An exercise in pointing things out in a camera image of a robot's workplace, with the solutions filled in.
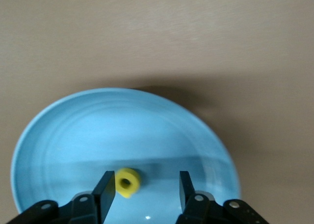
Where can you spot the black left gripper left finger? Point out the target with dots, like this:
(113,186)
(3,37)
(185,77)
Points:
(103,199)

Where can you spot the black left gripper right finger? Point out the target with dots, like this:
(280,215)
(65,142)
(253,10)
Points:
(189,199)

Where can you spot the yellow foam letter a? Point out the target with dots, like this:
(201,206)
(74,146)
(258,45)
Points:
(133,178)

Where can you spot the blue plate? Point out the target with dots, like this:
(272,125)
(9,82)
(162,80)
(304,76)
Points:
(98,135)

